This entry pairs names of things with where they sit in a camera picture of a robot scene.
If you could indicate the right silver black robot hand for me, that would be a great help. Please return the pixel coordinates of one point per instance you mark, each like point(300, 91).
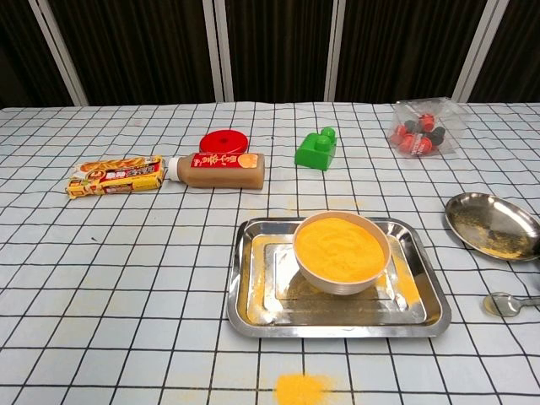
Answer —
point(535, 278)

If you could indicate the metal spoon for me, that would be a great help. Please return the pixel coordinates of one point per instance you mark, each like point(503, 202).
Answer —
point(500, 304)

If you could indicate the round steel plate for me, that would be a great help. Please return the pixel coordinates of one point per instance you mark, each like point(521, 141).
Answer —
point(485, 223)

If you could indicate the bowl of orange powder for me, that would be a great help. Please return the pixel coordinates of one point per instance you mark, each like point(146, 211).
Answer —
point(337, 287)

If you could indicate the orange powder pile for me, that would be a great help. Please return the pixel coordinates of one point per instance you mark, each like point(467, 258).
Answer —
point(301, 390)

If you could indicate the red round lid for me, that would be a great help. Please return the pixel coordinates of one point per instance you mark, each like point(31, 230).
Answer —
point(223, 141)

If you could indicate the clear bag of red items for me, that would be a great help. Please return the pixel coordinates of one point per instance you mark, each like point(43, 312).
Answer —
point(417, 135)

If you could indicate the green toy block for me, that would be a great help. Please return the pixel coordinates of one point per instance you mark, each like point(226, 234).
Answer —
point(314, 154)

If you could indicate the rectangular steel tray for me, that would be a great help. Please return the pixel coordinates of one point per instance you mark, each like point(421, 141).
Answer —
point(270, 312)

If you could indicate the brown bottle with red label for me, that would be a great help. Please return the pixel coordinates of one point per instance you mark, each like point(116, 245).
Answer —
point(219, 173)

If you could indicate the yellow snack packet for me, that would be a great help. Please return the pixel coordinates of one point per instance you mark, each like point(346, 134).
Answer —
point(118, 177)

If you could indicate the white checkered tablecloth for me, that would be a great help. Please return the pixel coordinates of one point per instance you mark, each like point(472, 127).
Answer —
point(105, 274)

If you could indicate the black folding screen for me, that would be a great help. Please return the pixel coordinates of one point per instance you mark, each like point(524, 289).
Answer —
point(139, 46)

